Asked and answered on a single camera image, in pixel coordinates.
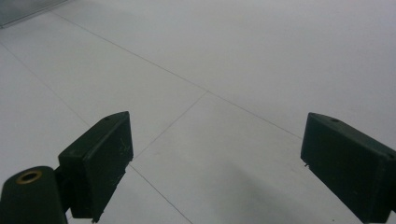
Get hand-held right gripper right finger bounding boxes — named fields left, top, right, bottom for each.
left=300, top=112, right=396, bottom=224

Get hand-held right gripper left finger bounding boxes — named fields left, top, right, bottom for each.
left=57, top=110, right=134, bottom=224

